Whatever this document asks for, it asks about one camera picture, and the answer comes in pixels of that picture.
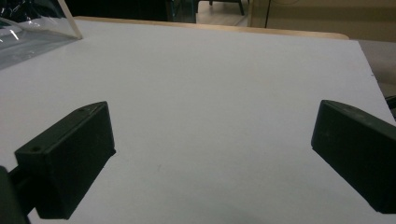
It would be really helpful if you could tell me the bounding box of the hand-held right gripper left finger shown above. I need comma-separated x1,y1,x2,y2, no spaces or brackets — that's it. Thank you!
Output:
14,101,117,220

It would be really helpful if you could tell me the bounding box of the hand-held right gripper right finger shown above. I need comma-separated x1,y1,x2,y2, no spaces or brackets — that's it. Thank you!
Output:
310,99,396,215

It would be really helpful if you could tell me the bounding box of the clear plastic bag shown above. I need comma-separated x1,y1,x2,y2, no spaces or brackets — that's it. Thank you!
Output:
0,16,78,71

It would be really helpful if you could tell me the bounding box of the beige cabinet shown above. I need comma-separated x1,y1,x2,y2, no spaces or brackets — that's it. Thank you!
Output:
247,0,396,43

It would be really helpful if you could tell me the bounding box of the pale wooden stick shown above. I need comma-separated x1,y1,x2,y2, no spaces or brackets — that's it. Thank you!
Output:
57,0,84,40

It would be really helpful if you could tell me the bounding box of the black chair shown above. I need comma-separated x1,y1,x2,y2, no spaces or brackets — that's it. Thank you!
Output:
208,0,250,17

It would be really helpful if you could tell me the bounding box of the black cable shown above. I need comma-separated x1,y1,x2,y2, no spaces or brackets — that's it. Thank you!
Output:
264,0,273,29

